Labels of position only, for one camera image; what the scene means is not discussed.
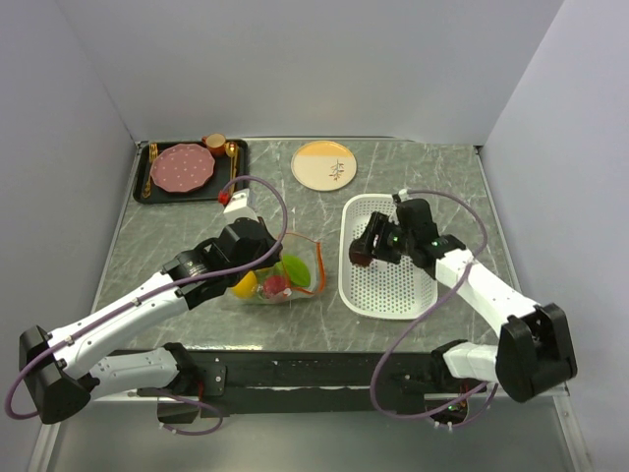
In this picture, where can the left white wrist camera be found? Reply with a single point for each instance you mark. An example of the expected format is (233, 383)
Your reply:
(240, 204)

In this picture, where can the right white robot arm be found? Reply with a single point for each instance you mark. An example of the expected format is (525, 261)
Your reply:
(534, 352)

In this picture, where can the gold fork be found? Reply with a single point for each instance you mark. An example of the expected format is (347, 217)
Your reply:
(152, 155)

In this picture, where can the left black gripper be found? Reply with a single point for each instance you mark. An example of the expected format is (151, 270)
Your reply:
(268, 242)

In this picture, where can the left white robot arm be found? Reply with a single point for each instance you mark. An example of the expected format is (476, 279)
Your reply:
(66, 368)

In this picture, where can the yellow toy lemon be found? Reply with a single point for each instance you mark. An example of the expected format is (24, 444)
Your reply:
(246, 288)

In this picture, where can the orange cup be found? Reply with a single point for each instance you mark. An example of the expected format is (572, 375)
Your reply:
(215, 143)

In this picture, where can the clear orange zip bag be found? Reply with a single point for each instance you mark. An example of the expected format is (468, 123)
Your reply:
(310, 252)

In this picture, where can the pink dotted plate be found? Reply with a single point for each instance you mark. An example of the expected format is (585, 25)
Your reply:
(182, 168)

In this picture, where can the cream orange round plate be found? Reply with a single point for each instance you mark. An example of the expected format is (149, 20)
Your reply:
(324, 166)

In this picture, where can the white perforated plastic basket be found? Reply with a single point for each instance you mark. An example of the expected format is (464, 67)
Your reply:
(381, 290)

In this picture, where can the dark maroon toy fruit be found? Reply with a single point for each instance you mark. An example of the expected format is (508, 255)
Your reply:
(360, 259)

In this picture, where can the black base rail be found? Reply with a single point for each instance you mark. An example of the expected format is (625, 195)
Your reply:
(254, 382)

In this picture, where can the green toy leaf slice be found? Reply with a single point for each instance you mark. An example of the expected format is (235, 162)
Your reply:
(296, 270)

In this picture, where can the gold spoon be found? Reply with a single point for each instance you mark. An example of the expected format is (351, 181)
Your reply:
(231, 149)

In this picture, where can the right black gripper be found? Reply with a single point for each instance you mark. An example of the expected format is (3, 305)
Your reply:
(376, 226)

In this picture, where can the red toy fruit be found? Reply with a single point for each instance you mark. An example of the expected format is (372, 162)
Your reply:
(274, 285)

